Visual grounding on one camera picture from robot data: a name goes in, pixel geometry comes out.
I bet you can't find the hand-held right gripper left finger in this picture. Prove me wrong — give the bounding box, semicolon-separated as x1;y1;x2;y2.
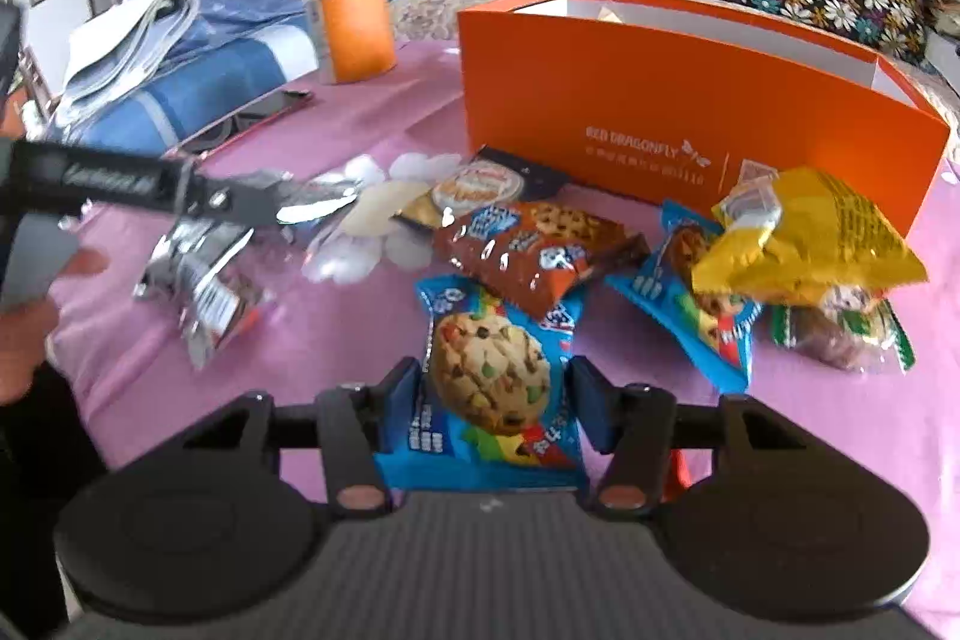
184;356;421;518

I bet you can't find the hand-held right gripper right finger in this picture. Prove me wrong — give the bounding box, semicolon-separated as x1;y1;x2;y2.
566;356;833;521

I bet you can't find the pink tablecloth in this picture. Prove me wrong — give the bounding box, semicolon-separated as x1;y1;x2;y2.
45;36;960;611

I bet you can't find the person's left hand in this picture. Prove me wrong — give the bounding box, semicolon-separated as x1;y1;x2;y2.
0;248;111;406

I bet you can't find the silver foil snack packet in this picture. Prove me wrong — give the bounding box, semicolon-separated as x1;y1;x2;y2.
133;171;361;371

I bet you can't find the person's dark clothing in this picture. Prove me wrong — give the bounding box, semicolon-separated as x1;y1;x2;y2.
0;361;107;640

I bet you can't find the blue bedding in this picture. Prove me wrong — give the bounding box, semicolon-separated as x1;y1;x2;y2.
52;0;320;163

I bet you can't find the yellow chip bag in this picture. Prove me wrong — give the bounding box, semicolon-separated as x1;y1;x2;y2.
690;166;929;310

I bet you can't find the dark round-label snack packet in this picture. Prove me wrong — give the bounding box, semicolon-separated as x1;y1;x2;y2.
390;145;571;233

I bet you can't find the orange cardboard box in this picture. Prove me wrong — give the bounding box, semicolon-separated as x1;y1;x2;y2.
456;0;953;238

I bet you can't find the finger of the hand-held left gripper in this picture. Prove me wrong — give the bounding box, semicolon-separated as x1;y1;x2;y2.
178;169;302;245

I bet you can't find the green snack packet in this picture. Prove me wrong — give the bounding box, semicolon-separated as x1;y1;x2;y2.
772;284;917;373

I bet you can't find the blue cookie packet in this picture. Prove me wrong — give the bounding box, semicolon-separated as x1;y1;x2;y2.
606;201;763;393
375;274;587;491

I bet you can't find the brown cookie packet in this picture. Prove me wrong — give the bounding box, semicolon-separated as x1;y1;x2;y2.
433;201;652;320

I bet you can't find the orange snack canister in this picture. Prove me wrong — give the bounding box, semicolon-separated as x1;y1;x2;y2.
304;0;397;85

